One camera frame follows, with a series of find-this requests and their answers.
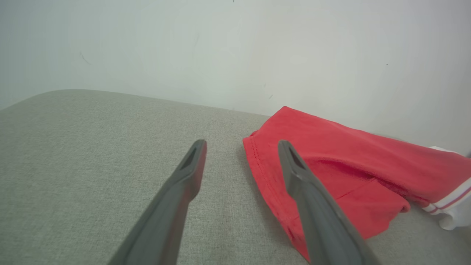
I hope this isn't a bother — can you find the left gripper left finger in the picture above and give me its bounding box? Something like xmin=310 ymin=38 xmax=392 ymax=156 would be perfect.
xmin=108 ymin=139 xmax=208 ymax=265

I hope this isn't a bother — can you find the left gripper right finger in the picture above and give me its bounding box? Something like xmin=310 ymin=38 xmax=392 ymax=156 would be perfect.
xmin=278 ymin=139 xmax=380 ymax=265

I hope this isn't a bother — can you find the red and white shirt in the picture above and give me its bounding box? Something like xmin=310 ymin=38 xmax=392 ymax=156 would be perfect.
xmin=242 ymin=106 xmax=471 ymax=264

